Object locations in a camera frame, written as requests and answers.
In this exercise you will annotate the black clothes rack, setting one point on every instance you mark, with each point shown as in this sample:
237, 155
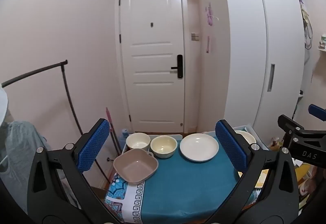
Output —
68, 96

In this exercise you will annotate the teal patterned tablecloth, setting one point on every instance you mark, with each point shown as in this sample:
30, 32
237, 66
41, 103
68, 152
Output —
188, 188

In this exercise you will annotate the cream round bowl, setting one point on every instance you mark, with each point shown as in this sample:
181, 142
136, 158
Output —
163, 146

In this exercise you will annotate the yellow board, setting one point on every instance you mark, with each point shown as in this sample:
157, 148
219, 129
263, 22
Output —
301, 174

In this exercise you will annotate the white round object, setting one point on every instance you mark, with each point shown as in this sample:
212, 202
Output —
3, 104

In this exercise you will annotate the wall shelf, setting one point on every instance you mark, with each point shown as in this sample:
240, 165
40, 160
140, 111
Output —
322, 46

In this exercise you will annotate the white door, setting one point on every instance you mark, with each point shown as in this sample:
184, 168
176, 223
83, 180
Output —
152, 35

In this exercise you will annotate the wall light switch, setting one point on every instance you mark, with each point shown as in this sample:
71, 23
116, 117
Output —
195, 36

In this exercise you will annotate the pink sticker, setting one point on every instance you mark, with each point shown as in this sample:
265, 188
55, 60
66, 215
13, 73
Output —
208, 45

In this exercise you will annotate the grey garment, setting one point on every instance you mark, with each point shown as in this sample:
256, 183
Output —
20, 152

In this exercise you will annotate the white bowl in bin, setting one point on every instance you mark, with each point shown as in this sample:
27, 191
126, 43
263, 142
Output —
248, 137

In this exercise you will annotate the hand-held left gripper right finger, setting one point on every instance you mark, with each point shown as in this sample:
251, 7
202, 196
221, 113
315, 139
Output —
230, 147

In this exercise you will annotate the blue capped bottle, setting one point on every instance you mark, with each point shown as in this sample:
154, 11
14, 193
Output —
125, 134

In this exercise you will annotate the white wardrobe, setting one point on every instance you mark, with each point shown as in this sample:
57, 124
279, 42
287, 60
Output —
244, 35

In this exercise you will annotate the white plastic basket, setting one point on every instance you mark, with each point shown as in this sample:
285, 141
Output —
261, 142

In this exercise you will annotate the white round plate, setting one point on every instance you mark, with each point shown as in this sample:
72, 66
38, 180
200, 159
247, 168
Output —
198, 147

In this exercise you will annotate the purple sticker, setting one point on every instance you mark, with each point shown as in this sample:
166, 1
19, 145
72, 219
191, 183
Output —
210, 13

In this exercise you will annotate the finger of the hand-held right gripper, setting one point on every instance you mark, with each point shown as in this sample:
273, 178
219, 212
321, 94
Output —
290, 124
315, 111

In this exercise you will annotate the pinkish brown square bowl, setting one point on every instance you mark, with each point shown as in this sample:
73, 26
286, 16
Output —
136, 166

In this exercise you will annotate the white round bowl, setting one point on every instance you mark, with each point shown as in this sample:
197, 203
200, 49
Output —
137, 141

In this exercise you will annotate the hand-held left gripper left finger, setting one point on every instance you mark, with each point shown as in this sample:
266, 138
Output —
93, 147

